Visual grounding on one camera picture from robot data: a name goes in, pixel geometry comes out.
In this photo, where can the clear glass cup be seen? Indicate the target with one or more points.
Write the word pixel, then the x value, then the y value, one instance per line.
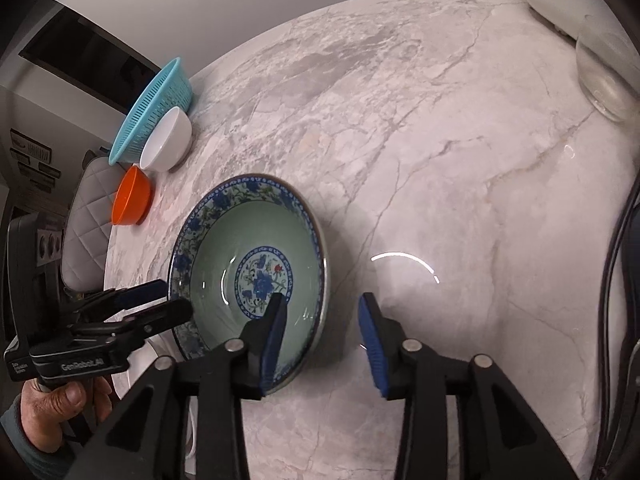
pixel 600 75

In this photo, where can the blue floral patterned bowl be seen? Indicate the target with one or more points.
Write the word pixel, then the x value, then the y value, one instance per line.
pixel 235 240

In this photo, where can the group of framed wall pictures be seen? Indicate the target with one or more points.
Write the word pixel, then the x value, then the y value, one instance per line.
pixel 32 160

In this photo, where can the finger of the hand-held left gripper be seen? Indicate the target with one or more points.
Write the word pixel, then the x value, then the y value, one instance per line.
pixel 165 312
pixel 140 292

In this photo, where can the teal plastic colander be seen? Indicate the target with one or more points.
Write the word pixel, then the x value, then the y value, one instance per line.
pixel 155 100

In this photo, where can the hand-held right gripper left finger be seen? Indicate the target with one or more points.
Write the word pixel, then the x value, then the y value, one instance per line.
pixel 272 345

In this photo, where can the person's left forearm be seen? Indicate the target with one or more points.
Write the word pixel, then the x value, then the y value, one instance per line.
pixel 30 460

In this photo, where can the small white bowl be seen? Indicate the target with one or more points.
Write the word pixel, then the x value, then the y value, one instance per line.
pixel 167 140

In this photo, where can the grey quilted chair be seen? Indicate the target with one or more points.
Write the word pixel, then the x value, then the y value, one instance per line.
pixel 85 220

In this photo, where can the orange bowl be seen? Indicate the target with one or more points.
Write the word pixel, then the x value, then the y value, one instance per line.
pixel 131 200

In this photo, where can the navy blue electric cooker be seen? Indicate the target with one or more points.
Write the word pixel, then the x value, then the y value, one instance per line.
pixel 622 310

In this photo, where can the dark door frame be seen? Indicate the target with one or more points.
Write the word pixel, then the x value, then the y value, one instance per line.
pixel 75 45

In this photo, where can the large white plate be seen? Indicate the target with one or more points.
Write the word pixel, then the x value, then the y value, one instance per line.
pixel 150 355

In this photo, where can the person's left hand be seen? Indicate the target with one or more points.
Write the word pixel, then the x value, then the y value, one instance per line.
pixel 65 402

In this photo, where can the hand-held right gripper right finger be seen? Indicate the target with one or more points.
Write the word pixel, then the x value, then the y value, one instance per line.
pixel 372 345

